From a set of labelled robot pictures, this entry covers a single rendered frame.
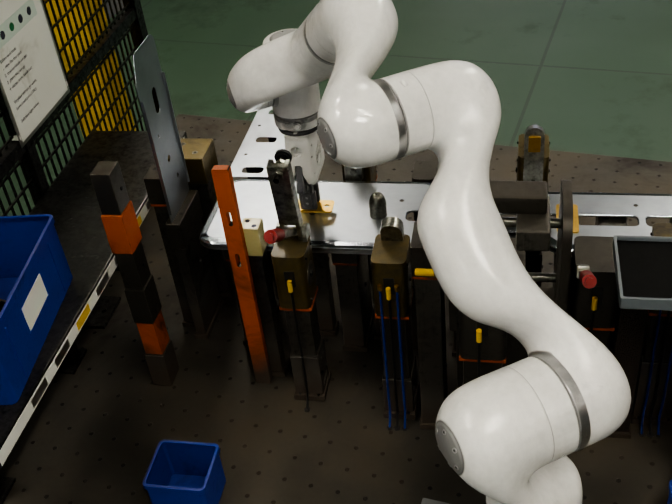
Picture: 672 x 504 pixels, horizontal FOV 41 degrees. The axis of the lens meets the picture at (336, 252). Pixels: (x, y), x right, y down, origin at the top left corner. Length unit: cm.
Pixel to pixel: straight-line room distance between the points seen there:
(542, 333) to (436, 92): 31
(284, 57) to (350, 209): 41
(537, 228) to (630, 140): 251
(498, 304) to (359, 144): 25
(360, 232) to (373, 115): 59
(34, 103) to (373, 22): 89
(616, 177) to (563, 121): 165
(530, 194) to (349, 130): 41
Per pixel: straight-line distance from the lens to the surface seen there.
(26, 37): 183
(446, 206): 104
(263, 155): 187
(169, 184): 171
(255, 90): 141
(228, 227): 153
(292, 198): 146
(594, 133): 387
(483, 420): 99
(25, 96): 181
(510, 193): 137
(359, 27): 112
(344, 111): 105
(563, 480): 115
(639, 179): 231
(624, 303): 123
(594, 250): 144
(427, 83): 108
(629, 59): 448
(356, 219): 165
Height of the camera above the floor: 196
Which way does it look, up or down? 38 degrees down
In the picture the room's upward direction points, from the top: 7 degrees counter-clockwise
